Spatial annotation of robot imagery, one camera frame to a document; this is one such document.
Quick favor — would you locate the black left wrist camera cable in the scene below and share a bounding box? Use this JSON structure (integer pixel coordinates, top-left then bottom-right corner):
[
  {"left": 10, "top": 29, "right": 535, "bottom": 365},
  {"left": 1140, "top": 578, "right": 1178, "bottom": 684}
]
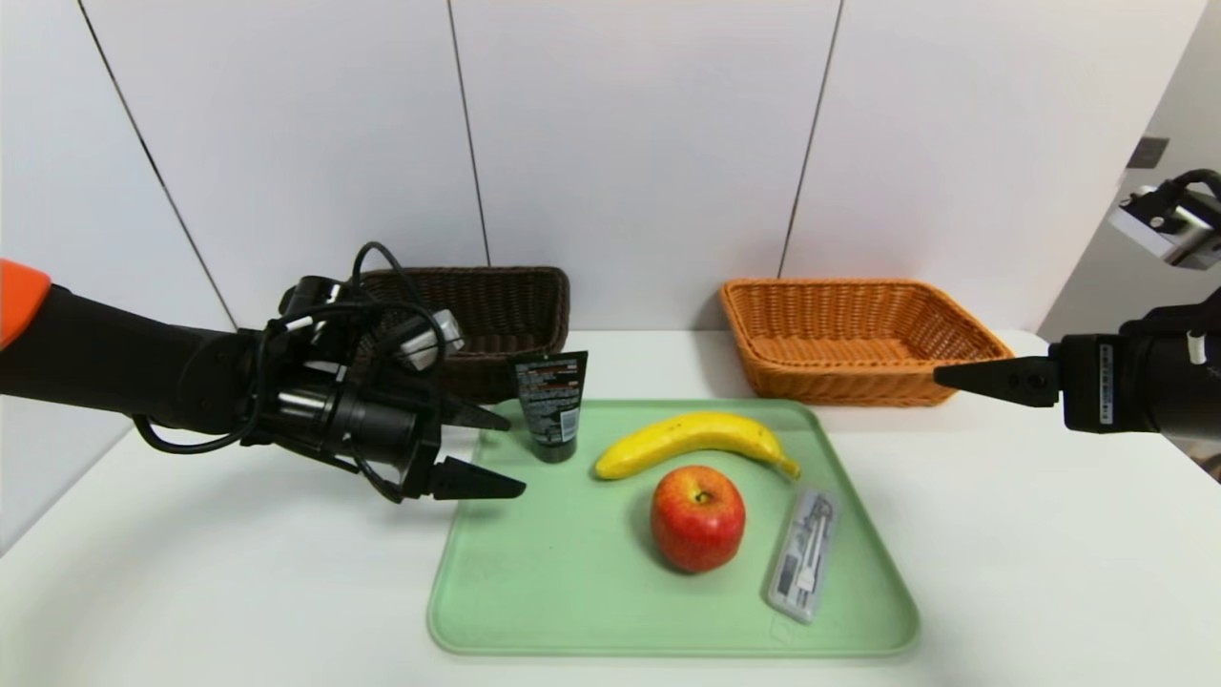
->
[{"left": 348, "top": 241, "right": 449, "bottom": 373}]

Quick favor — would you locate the orange wicker basket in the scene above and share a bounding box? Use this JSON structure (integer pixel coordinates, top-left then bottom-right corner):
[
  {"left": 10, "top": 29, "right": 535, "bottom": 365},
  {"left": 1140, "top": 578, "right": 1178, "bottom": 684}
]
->
[{"left": 718, "top": 279, "right": 1014, "bottom": 408}]

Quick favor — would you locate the black cosmetic tube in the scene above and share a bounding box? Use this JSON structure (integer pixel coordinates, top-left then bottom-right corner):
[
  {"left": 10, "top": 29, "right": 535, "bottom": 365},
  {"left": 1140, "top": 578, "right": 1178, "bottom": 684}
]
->
[{"left": 515, "top": 350, "right": 590, "bottom": 465}]

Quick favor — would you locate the red apple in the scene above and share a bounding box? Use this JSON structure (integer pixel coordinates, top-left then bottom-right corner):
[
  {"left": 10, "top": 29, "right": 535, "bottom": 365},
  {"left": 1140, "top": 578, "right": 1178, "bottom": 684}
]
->
[{"left": 651, "top": 465, "right": 746, "bottom": 573}]

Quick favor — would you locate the clear plastic compass case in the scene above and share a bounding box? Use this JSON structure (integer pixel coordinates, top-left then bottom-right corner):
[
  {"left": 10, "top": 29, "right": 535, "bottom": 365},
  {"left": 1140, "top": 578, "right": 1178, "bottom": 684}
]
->
[{"left": 766, "top": 483, "right": 840, "bottom": 624}]

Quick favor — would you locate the dark brown wicker basket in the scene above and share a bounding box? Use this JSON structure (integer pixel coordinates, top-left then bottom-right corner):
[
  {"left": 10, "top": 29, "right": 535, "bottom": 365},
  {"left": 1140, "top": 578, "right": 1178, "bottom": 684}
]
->
[{"left": 353, "top": 267, "right": 571, "bottom": 406}]

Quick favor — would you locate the yellow banana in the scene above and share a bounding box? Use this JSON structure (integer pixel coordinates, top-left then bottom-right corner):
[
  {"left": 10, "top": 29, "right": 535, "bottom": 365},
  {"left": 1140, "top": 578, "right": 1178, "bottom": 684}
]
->
[{"left": 594, "top": 411, "right": 800, "bottom": 481}]

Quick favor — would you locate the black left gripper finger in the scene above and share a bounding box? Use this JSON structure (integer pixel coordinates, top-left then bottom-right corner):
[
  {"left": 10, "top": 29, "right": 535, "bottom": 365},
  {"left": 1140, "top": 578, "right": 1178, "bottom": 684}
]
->
[
  {"left": 428, "top": 455, "right": 528, "bottom": 502},
  {"left": 439, "top": 391, "right": 512, "bottom": 431}
]

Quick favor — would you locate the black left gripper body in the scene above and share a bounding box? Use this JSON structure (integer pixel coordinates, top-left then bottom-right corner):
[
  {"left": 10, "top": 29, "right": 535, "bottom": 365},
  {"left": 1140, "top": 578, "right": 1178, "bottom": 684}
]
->
[{"left": 327, "top": 374, "right": 445, "bottom": 503}]

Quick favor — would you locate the light green plastic tray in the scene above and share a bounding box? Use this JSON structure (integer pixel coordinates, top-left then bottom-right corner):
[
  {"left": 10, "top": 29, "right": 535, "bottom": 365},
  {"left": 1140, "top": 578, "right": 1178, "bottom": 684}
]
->
[{"left": 428, "top": 398, "right": 921, "bottom": 657}]

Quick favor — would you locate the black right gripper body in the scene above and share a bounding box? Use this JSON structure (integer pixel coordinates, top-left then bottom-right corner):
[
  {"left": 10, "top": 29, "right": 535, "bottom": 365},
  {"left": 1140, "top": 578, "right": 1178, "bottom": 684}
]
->
[{"left": 1058, "top": 333, "right": 1221, "bottom": 442}]

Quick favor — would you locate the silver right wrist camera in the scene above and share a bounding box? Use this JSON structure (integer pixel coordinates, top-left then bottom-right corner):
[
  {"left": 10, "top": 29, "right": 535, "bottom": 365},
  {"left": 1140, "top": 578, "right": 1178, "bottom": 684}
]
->
[{"left": 1108, "top": 186, "right": 1221, "bottom": 271}]

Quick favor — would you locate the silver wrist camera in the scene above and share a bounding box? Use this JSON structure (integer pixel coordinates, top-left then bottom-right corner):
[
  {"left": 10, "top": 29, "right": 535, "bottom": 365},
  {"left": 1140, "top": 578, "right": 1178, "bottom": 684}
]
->
[
  {"left": 1108, "top": 186, "right": 1221, "bottom": 271},
  {"left": 394, "top": 308, "right": 467, "bottom": 373}
]

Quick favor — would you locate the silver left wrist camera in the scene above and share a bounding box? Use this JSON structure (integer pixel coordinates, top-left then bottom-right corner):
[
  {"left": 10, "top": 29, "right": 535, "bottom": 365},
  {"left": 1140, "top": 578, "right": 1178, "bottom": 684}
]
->
[{"left": 394, "top": 308, "right": 467, "bottom": 373}]

